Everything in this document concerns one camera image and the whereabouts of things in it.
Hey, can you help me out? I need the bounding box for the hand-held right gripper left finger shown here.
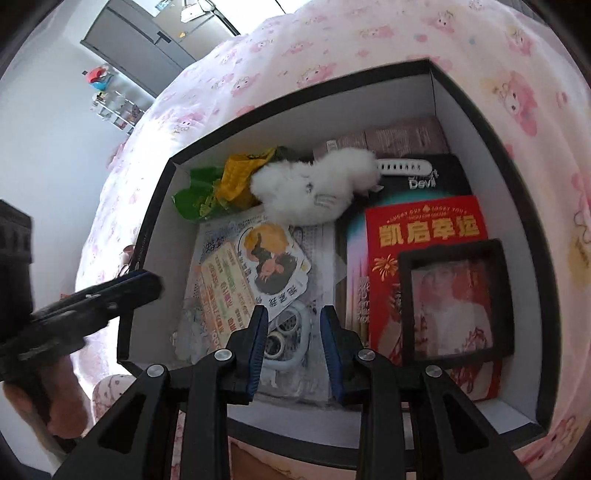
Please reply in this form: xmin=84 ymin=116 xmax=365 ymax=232
xmin=55 ymin=305 xmax=269 ymax=480

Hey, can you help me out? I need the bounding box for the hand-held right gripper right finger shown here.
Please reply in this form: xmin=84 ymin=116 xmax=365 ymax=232
xmin=321 ymin=305 xmax=532 ymax=480

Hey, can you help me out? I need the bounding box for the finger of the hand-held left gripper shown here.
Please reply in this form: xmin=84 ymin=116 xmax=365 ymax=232
xmin=28 ymin=299 xmax=160 ymax=330
xmin=60 ymin=270 xmax=164 ymax=308

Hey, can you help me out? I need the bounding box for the clear phone case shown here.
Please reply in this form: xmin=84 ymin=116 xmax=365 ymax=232
xmin=175 ymin=299 xmax=311 ymax=372

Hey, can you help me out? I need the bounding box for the orange text card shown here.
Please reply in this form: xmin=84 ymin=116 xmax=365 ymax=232
xmin=198 ymin=244 xmax=264 ymax=352

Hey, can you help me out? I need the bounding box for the round character sticker card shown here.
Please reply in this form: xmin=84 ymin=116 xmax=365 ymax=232
xmin=240 ymin=224 xmax=312 ymax=319

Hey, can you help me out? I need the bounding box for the black storage box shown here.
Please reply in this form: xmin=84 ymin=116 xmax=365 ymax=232
xmin=115 ymin=58 xmax=561 ymax=469

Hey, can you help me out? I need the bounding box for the person's left hand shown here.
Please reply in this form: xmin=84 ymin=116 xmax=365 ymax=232
xmin=2 ymin=357 xmax=90 ymax=439

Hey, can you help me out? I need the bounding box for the printed paper sheet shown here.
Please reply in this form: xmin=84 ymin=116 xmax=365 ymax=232
xmin=185 ymin=208 xmax=347 ymax=407

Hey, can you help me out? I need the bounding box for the green snack packet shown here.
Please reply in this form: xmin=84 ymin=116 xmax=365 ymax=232
xmin=172 ymin=166 xmax=232 ymax=222

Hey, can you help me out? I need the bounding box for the yellow snack packet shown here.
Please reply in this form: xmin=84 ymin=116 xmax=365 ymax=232
xmin=217 ymin=150 xmax=278 ymax=210

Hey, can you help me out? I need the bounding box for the red envelope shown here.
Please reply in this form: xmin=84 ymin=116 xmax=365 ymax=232
xmin=365 ymin=195 xmax=504 ymax=401

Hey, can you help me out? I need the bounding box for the white plush toy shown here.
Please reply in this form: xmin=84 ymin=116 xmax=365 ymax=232
xmin=249 ymin=148 xmax=383 ymax=227

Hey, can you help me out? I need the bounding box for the white toy shelf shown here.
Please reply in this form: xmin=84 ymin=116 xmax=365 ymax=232
xmin=90 ymin=85 xmax=153 ymax=137

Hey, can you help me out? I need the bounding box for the small mauve carton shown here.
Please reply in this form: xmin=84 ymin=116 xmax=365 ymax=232
xmin=313 ymin=137 xmax=370 ymax=161

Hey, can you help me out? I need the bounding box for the red and blue toy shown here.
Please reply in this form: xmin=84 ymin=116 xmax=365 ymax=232
xmin=83 ymin=66 xmax=114 ymax=93

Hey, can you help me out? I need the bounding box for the large mauve carton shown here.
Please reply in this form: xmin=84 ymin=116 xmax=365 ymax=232
xmin=365 ymin=117 xmax=450 ymax=157

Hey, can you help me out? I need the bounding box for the grey door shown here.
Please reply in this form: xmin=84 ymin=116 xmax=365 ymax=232
xmin=81 ymin=0 xmax=199 ymax=97

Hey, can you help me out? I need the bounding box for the pink printed bedsheet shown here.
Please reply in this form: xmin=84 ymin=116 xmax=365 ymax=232
xmin=74 ymin=0 xmax=591 ymax=480

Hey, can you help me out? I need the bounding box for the black photo frame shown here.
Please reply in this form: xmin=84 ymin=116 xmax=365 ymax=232
xmin=397 ymin=239 xmax=515 ymax=367

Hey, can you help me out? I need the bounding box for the white watch strap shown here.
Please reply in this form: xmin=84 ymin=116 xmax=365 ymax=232
xmin=375 ymin=158 xmax=433 ymax=176

